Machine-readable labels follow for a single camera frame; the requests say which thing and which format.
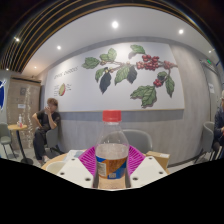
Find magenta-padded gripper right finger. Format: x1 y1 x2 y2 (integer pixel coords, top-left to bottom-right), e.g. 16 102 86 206
124 145 168 189

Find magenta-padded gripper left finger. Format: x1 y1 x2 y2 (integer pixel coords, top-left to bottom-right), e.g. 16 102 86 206
56 146 99 190

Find clear red-capped drink bottle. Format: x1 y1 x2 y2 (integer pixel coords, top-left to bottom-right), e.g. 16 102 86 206
94 109 130 190

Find brown cardboard box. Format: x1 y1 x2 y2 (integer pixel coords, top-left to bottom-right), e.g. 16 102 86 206
145 150 171 172

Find grey upholstered chair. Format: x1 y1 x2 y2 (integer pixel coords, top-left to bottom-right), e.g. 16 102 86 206
44 128 64 155
121 128 154 154
194 121 216 163

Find person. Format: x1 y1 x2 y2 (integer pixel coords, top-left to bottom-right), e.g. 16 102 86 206
32 97 62 163
213 89 224 160

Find small round wooden table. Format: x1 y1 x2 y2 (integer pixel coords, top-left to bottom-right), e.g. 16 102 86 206
7 123 34 166

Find small clear bottle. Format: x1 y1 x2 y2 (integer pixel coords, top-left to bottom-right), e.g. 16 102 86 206
17 113 24 128

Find grey-green chair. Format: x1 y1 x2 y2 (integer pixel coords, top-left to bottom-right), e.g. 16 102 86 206
0 122 18 159

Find round ceiling lights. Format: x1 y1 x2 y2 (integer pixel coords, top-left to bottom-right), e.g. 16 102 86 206
13 20 185 51

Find coffee plant wall mural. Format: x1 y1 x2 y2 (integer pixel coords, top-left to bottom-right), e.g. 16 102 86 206
44 41 185 113

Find blue wall decoration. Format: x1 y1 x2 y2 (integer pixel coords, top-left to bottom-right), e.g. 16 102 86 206
0 78 8 112

